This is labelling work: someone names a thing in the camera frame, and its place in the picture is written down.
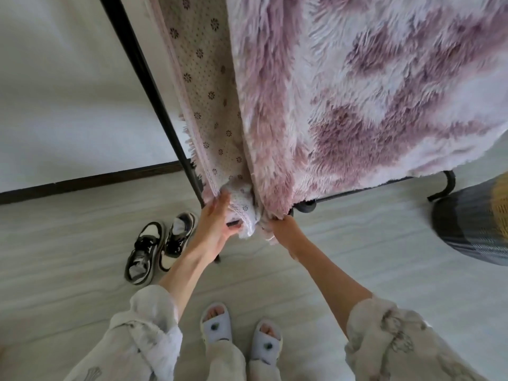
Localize black and white sneaker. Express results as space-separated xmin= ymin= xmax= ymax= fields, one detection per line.
xmin=159 ymin=212 xmax=198 ymax=273
xmin=124 ymin=221 xmax=167 ymax=285

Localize pink fluffy rug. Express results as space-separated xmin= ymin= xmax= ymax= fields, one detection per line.
xmin=149 ymin=0 xmax=508 ymax=239

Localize person's right hand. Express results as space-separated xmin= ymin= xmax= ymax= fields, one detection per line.
xmin=270 ymin=215 xmax=309 ymax=260

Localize black metal drying rack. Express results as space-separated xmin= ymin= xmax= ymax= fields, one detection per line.
xmin=98 ymin=0 xmax=457 ymax=264

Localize white patterned trousers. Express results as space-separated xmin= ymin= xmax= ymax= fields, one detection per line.
xmin=203 ymin=339 xmax=283 ymax=381

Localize person's left forearm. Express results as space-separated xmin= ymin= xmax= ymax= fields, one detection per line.
xmin=158 ymin=245 xmax=221 ymax=324

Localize dark baseboard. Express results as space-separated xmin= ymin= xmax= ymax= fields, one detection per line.
xmin=0 ymin=159 xmax=192 ymax=206

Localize white slipper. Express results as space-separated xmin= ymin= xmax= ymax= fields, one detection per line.
xmin=199 ymin=302 xmax=232 ymax=346
xmin=250 ymin=319 xmax=283 ymax=363

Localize person's left hand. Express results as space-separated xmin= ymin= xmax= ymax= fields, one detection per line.
xmin=196 ymin=189 xmax=243 ymax=262

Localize white patterned shirt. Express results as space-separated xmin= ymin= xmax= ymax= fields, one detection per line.
xmin=63 ymin=285 xmax=491 ymax=381

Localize grey and yellow woven basket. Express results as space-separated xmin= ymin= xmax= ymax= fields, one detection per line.
xmin=431 ymin=176 xmax=508 ymax=267

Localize person's right forearm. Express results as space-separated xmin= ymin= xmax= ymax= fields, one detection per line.
xmin=293 ymin=243 xmax=374 ymax=338

